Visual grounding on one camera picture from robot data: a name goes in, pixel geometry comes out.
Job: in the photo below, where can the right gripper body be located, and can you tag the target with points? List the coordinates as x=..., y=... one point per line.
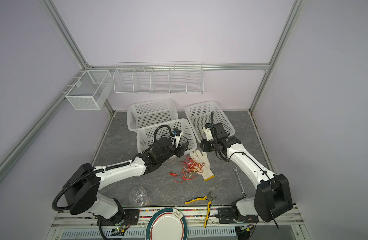
x=208, y=145

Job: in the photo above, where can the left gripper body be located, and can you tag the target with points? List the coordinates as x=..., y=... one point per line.
x=179, y=151

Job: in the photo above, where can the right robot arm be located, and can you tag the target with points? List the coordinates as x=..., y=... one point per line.
x=272, y=198

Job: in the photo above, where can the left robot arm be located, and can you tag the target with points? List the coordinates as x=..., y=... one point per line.
x=80, y=193

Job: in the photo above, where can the white work glove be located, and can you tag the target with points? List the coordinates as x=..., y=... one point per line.
x=202, y=164

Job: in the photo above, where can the right white basket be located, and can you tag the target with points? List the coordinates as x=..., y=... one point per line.
x=200, y=114

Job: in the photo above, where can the back left white basket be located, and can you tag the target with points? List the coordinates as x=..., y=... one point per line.
x=150, y=113

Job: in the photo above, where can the clear plastic cup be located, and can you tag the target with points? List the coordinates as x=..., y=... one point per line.
x=138, y=196

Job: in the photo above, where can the silver wrench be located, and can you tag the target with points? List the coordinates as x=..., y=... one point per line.
x=235, y=169

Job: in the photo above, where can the white green rimmed plate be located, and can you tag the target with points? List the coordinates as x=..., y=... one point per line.
x=167, y=224

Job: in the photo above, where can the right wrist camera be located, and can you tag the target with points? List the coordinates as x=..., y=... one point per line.
x=208, y=130

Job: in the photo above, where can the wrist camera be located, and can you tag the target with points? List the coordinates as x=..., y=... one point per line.
x=176, y=136
x=208, y=130

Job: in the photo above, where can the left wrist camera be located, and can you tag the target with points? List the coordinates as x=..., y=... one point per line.
x=176, y=136

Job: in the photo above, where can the white wire wall rack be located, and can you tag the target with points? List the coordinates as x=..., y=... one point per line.
x=158, y=78

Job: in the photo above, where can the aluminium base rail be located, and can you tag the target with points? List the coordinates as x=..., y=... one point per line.
x=203, y=222

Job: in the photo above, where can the white mesh wall box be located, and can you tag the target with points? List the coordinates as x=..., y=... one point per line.
x=91, y=90

